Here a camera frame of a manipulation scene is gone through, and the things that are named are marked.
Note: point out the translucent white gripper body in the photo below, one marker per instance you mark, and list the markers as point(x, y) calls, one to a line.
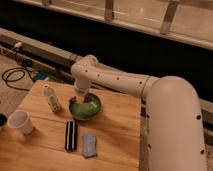
point(80, 97)

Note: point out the red pepper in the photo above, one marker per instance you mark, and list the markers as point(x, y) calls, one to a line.
point(73, 99)

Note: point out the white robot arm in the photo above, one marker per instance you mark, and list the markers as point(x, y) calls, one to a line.
point(175, 137)

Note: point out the green ceramic bowl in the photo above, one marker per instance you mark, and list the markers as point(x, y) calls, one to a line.
point(85, 111)

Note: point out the blue object on floor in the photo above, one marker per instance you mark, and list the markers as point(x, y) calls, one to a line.
point(40, 76)

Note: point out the light blue sponge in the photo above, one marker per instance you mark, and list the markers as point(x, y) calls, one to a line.
point(89, 145)

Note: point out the white plastic cup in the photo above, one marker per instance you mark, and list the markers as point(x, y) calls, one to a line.
point(20, 120)

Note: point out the dark object at left edge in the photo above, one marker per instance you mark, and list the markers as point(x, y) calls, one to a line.
point(3, 120)

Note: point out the white plug on rail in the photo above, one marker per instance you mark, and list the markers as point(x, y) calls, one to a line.
point(18, 45)

